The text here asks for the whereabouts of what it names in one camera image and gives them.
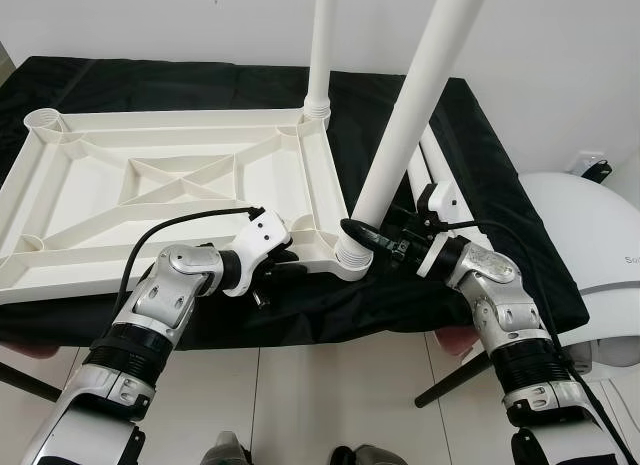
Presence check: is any white plastic table leg tube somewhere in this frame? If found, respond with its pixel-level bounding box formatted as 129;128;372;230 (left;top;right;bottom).
405;145;433;191
338;0;492;263
422;133;479;231
303;0;337;123

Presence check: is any white plastic children table top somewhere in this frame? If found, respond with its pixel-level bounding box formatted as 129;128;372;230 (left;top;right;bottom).
0;105;379;308

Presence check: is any black table cover cloth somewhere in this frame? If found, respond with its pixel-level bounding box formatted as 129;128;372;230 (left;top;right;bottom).
0;55;589;348

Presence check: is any red round object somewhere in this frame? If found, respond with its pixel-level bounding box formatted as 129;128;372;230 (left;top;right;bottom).
0;340;46;362
430;325;479;358

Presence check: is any grey robot left foot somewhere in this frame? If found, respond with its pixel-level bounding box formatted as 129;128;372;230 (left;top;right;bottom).
200;432;251;465

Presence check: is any white domed appliance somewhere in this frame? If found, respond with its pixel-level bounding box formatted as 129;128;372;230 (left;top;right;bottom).
518;171;640;371

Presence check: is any black power plug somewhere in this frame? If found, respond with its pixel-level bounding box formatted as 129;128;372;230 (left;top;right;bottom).
580;159;612;182

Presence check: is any white wall socket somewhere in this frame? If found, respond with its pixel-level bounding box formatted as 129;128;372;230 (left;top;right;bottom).
568;149;599;174

